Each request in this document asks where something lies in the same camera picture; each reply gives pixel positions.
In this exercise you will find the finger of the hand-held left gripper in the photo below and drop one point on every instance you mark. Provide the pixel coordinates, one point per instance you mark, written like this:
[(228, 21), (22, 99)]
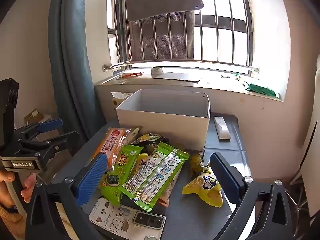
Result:
[(51, 125), (65, 140)]

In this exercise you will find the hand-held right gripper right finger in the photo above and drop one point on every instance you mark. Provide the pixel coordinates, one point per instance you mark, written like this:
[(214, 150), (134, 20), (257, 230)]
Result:
[(225, 177)]

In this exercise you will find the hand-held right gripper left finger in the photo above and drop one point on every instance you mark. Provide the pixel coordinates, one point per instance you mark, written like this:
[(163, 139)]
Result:
[(92, 177)]

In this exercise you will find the bright yellow snack packet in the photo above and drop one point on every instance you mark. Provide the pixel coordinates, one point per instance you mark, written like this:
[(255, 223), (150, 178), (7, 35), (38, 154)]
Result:
[(205, 187)]

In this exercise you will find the green seaweed snack packet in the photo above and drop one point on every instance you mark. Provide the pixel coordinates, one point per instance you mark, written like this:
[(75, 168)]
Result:
[(127, 157)]

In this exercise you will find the orange snack packet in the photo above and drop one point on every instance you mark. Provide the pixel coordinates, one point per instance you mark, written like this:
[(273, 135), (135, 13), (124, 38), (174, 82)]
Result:
[(115, 140)]

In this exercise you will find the long green snack packet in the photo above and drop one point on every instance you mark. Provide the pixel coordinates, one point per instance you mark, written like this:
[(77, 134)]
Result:
[(155, 175)]

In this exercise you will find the yellow and black snack packet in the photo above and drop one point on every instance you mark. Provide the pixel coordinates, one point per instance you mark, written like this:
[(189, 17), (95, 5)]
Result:
[(150, 138)]

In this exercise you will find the white cardboard box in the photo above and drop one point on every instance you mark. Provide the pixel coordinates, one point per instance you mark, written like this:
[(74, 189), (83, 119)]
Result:
[(162, 127)]

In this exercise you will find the person's left hand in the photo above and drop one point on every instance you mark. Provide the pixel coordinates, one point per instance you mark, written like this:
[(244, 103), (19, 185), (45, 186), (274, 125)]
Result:
[(30, 187)]

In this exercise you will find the brown cardboard box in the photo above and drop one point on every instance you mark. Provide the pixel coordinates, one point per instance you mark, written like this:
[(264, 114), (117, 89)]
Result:
[(37, 117)]

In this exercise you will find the phone in cartoon case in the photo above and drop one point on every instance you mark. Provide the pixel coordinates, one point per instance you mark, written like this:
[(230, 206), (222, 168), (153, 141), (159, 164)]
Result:
[(112, 217)]

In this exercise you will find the white remote control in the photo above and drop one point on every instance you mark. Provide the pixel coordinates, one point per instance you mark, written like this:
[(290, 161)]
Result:
[(222, 128)]

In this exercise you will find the blue curtain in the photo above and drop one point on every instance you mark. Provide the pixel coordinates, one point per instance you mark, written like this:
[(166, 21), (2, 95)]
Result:
[(72, 67)]

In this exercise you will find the yellow tissue pack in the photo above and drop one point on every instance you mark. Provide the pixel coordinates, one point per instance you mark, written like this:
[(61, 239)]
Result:
[(120, 97)]

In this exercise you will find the orange beaded stick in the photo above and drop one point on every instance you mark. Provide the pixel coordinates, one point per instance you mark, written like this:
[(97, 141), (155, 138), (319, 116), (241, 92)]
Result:
[(130, 75)]

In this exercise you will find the beige fuzzy cloth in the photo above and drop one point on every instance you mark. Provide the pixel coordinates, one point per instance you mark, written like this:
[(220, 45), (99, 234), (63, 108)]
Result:
[(10, 222)]

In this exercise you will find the green crumpled wrapper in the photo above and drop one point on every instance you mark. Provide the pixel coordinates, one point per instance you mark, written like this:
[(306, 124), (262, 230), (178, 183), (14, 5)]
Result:
[(261, 89)]

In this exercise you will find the tape roll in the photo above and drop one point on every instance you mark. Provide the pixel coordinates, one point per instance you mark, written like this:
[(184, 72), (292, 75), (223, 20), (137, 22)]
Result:
[(157, 71)]

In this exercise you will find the grey towel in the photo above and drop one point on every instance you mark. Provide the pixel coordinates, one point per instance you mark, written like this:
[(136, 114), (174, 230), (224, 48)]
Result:
[(160, 30)]

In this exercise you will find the metal window guard rail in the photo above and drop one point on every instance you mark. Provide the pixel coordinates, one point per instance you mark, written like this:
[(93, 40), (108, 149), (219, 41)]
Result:
[(180, 63)]

